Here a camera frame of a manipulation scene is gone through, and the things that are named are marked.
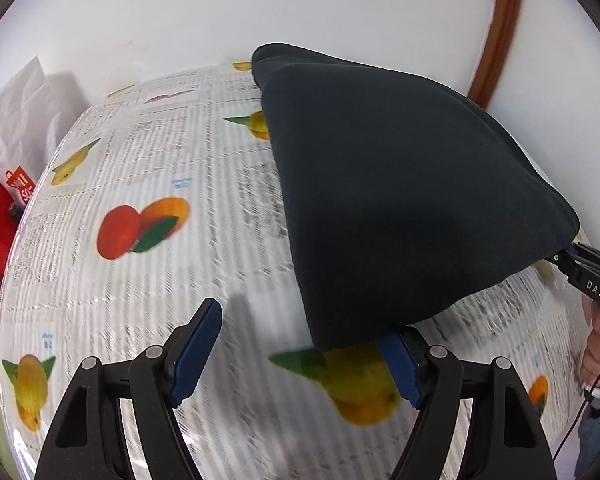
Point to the brown wooden door frame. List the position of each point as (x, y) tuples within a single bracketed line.
[(502, 25)]

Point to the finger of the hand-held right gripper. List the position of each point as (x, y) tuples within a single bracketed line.
[(562, 262), (587, 255)]

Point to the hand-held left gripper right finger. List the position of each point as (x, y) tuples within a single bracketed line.
[(400, 367)]

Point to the fruit print tablecloth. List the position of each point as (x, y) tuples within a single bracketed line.
[(155, 285)]

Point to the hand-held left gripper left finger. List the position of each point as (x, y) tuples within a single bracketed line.
[(196, 355)]

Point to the black sweatshirt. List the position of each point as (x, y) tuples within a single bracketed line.
[(405, 185)]

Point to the person's right hand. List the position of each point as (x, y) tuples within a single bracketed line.
[(597, 357)]

